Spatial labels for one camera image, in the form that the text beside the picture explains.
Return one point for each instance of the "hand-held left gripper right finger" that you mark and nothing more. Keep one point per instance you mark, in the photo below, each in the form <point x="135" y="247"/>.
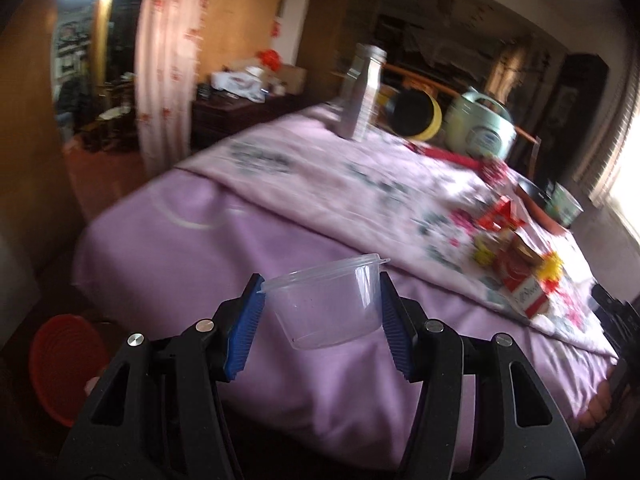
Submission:
<point x="397" y="340"/>

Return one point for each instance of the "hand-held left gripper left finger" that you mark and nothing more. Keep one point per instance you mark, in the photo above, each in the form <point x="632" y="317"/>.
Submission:
<point x="245" y="330"/>

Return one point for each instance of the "clear plastic container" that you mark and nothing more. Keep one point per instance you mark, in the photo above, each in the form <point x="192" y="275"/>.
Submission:
<point x="325" y="305"/>

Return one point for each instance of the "red plastic basket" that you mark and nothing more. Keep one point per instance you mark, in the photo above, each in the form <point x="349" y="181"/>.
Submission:
<point x="65" y="360"/>

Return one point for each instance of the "person's right hand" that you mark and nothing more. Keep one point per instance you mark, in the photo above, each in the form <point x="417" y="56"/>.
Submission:
<point x="597" y="405"/>

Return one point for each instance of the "red white carton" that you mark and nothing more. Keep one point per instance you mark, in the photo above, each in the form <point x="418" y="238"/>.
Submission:
<point x="527" y="295"/>

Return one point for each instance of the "purple cloth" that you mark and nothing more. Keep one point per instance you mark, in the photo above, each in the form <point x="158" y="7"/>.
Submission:
<point x="175" y="260"/>

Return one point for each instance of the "red snack bag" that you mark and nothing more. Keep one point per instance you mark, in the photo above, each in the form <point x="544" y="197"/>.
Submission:
<point x="522" y="252"/>

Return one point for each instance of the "small yellow packet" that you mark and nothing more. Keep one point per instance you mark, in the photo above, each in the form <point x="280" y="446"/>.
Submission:
<point x="484" y="252"/>

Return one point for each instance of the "window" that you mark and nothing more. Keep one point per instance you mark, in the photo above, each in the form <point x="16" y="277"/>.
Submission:
<point x="620" y="195"/>

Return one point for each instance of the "green paper cup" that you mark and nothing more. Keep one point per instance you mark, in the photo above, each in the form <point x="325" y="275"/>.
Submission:
<point x="562" y="205"/>

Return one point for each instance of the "red white wrapper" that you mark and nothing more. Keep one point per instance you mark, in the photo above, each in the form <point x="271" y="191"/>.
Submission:
<point x="500" y="215"/>

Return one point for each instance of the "floral tablecloth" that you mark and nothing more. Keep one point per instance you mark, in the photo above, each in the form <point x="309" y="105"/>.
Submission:
<point x="320" y="175"/>

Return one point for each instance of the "red massage hammer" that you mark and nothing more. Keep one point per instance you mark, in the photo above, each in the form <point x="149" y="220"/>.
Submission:
<point x="450" y="156"/>

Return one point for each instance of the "dark wooden cabinet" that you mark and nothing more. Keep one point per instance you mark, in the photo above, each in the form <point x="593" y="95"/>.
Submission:
<point x="225" y="115"/>

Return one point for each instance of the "green rice cooker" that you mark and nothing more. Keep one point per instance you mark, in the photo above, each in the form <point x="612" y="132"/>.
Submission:
<point x="475" y="130"/>

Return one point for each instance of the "yellow round appliance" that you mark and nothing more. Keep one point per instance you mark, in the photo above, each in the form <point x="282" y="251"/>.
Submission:
<point x="412" y="112"/>

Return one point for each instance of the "white plastic bag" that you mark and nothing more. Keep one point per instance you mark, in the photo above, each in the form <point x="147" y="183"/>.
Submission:
<point x="235" y="85"/>

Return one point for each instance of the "silver metal bottle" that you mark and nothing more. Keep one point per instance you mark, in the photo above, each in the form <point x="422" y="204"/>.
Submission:
<point x="360" y="95"/>

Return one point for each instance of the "cardboard box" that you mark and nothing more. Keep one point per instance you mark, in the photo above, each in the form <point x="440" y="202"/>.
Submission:
<point x="290" y="79"/>

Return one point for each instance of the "floral curtain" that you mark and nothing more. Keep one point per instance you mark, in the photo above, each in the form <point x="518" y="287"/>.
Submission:
<point x="165" y="60"/>

